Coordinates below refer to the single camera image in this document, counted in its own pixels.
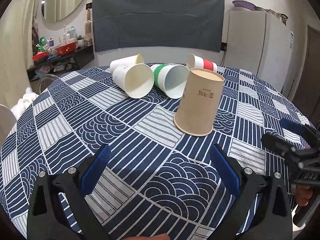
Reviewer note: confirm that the blue patterned tablecloth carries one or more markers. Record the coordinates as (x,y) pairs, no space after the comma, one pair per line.
(125,130)

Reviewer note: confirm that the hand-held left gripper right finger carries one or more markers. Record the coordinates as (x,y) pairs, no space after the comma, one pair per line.
(225,170)

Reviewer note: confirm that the wooden brush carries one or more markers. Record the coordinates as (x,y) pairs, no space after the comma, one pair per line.
(88,27)

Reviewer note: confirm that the white refrigerator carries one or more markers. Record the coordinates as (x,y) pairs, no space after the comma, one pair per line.
(252,42)

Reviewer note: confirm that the black wall shelf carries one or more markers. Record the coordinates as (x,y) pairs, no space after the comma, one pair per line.
(82,57)

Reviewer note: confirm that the purple plastic basin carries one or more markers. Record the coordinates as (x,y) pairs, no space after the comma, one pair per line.
(242,5)

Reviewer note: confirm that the white chair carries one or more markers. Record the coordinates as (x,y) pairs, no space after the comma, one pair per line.
(6,122)

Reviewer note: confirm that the brown door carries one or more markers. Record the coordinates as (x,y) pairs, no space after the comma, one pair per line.
(310,67)

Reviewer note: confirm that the red plastic basin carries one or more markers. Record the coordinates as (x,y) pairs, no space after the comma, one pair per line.
(66,48)

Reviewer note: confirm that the white fluffy cloth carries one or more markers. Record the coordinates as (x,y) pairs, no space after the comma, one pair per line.
(25,102)

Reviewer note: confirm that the dark grey cloth cover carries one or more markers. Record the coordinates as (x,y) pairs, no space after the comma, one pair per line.
(157,17)

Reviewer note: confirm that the small potted plant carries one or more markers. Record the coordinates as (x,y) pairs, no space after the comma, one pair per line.
(80,41)

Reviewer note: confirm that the person's right hand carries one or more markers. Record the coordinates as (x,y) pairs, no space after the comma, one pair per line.
(303,195)

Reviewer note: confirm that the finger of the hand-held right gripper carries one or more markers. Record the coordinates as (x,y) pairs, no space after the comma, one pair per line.
(280,142)
(295,128)

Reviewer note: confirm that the red band white paper cup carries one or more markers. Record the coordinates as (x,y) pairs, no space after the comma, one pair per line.
(197,61)

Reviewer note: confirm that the yellow rim white paper cup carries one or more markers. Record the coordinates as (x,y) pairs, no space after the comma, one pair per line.
(122,63)

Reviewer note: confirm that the transparent chair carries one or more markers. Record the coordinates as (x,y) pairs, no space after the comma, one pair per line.
(47,81)

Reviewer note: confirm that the plain white paper cup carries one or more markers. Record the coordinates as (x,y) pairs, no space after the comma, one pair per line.
(137,80)

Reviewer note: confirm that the green band white paper cup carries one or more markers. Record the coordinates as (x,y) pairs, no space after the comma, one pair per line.
(172,80)

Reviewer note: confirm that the brown paper cup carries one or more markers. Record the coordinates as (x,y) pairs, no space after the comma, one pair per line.
(200,105)

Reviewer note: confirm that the black wall socket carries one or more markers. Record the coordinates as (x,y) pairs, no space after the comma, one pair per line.
(224,46)

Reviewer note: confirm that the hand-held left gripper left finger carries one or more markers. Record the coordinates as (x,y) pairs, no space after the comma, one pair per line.
(96,170)

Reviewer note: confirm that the person's left hand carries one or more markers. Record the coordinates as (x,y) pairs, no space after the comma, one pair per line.
(155,237)

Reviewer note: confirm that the oval wall mirror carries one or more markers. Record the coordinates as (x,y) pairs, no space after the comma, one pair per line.
(65,0)

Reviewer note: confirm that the red plastic bowl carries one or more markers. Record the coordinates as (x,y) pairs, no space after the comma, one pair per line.
(40,57)

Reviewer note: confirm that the green plastic bag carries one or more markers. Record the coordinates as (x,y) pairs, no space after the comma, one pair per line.
(43,43)

